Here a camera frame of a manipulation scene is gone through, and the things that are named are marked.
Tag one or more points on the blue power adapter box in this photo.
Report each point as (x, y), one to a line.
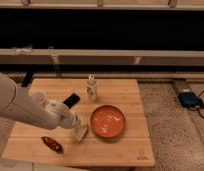
(188, 99)

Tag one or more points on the dried red chili pepper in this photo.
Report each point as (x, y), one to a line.
(52, 144)

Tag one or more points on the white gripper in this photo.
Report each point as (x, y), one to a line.
(68, 119)

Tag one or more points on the orange bowl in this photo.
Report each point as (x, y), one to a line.
(107, 121)

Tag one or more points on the white plastic cup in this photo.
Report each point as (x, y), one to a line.
(40, 98)

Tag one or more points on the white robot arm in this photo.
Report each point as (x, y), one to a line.
(16, 104)

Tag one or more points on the white sponge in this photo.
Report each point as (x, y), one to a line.
(80, 131)

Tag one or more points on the small clear bottle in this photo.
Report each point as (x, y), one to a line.
(92, 88)

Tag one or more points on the long wooden bench rail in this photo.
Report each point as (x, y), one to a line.
(35, 55)

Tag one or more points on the black rectangular device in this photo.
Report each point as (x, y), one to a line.
(71, 100)

